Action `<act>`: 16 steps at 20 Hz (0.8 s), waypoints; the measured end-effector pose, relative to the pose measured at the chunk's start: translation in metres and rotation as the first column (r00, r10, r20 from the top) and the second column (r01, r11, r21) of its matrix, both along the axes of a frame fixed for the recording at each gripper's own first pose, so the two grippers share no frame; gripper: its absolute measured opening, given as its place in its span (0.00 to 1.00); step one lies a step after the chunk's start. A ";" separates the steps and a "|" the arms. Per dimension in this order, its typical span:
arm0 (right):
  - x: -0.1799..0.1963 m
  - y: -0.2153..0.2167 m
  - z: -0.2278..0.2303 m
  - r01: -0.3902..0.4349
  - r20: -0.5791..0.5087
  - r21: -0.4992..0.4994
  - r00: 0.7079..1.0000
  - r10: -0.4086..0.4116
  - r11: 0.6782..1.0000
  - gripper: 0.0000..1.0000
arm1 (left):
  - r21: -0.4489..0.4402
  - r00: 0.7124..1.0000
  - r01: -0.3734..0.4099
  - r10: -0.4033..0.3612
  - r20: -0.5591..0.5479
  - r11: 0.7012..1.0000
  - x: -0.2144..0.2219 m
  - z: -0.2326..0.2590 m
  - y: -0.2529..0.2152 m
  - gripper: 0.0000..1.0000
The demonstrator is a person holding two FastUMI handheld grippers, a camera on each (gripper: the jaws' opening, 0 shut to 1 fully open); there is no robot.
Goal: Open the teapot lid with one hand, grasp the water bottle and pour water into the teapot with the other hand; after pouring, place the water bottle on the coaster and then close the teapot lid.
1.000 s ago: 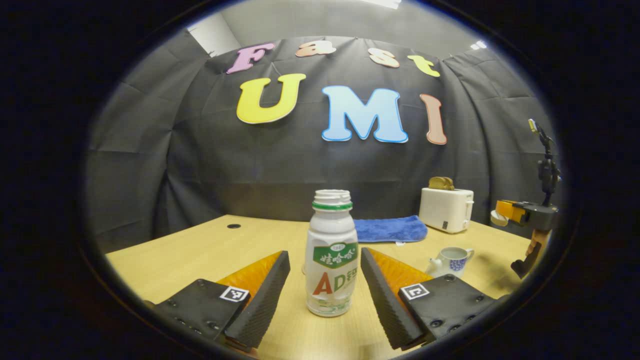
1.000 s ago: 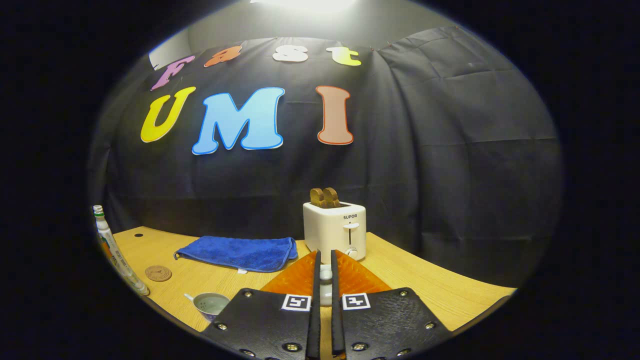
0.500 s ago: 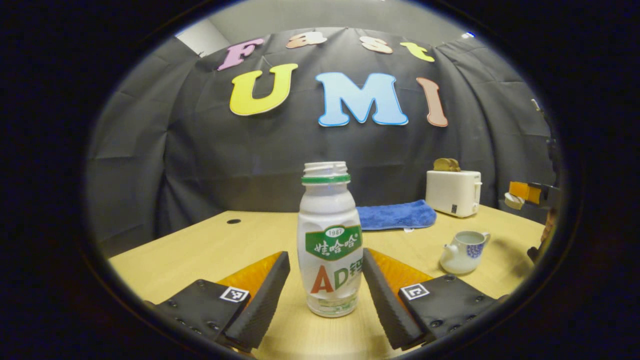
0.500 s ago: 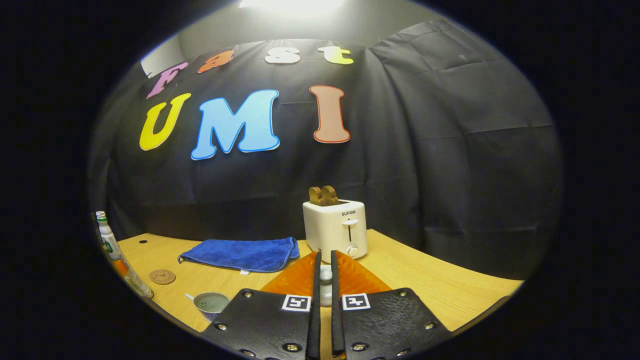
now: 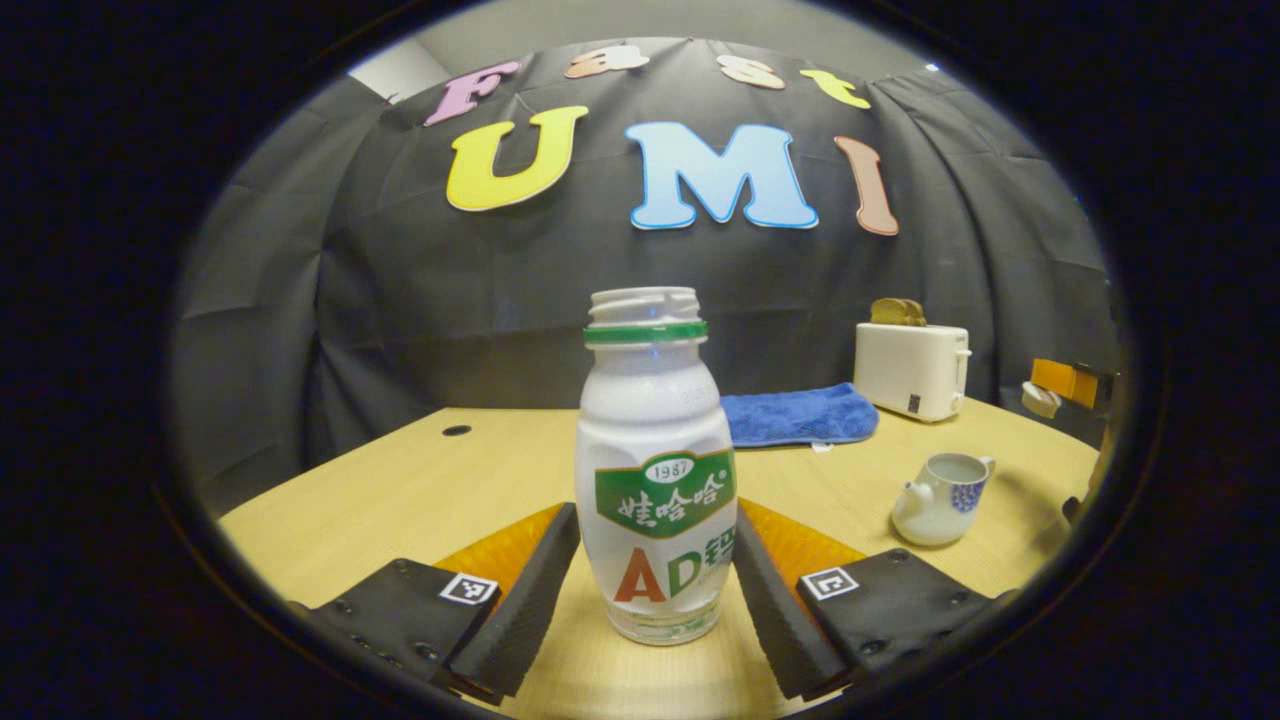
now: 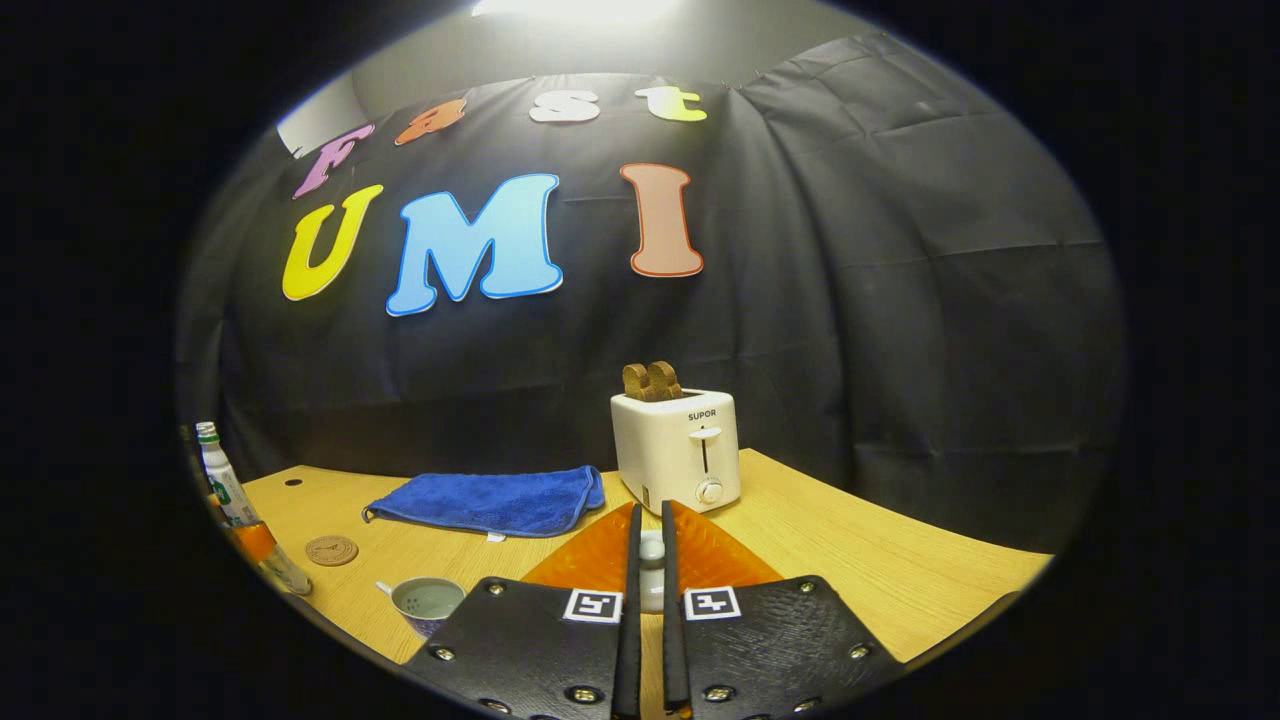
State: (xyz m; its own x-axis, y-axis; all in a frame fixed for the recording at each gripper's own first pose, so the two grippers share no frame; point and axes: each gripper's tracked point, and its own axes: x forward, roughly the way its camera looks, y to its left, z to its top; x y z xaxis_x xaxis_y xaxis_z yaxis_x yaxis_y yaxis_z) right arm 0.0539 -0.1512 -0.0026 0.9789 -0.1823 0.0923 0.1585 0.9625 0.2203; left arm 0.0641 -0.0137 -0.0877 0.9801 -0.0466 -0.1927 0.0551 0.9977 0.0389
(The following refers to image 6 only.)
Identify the black backdrop cloth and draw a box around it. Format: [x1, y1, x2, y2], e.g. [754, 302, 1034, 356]
[175, 35, 1129, 556]

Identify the white toaster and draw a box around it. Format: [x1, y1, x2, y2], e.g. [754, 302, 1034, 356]
[610, 388, 743, 516]

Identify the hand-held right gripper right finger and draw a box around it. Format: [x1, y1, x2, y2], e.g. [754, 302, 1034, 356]
[660, 500, 906, 720]

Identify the blue towel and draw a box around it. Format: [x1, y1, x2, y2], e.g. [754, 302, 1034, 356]
[362, 465, 607, 539]

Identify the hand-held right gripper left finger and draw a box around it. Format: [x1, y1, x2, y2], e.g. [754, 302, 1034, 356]
[403, 502, 643, 720]

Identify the white blue patterned teacup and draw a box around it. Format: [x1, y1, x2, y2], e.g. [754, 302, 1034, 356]
[376, 576, 468, 638]

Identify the clear plastic water bottle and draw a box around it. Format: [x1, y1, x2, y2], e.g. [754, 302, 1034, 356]
[195, 421, 313, 597]

